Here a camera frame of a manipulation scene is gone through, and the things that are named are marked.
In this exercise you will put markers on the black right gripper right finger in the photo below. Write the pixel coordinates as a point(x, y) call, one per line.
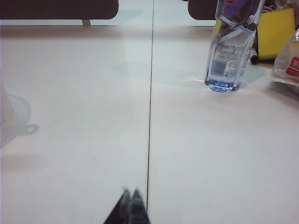
point(139, 210)

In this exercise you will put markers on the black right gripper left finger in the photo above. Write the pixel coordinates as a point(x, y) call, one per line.
point(121, 210)

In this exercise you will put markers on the round translucent plastic container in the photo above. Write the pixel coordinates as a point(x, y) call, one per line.
point(5, 109)

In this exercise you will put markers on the clear plastic water bottle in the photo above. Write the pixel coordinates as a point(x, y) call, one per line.
point(224, 70)

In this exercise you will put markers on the beige partition foot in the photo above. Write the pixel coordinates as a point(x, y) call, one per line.
point(86, 23)

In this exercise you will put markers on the black marker pen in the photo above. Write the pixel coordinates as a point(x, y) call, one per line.
point(254, 57)

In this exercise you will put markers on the narrow brown desk partition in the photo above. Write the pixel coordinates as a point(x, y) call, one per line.
point(201, 9)

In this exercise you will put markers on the wide brown desk partition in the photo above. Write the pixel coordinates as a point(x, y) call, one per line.
point(58, 9)

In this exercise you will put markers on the clear bag with red label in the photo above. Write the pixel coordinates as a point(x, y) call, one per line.
point(287, 60)

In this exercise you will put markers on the yellow rectangular block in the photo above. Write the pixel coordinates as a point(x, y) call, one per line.
point(275, 35)

